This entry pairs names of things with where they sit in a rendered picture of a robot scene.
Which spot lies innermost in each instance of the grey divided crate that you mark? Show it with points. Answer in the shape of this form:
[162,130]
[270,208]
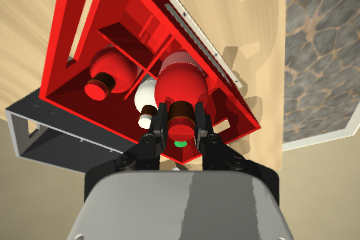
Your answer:
[55,147]

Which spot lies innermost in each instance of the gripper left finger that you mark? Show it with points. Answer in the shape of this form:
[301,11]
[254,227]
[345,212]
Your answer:
[146,153]

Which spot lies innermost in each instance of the white bottle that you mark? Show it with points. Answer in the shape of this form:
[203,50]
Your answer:
[145,102]

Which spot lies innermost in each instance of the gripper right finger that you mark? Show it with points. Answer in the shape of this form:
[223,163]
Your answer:
[215,154]

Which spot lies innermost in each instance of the green bottle with dark red label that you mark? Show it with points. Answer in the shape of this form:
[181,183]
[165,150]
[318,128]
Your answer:
[180,144]

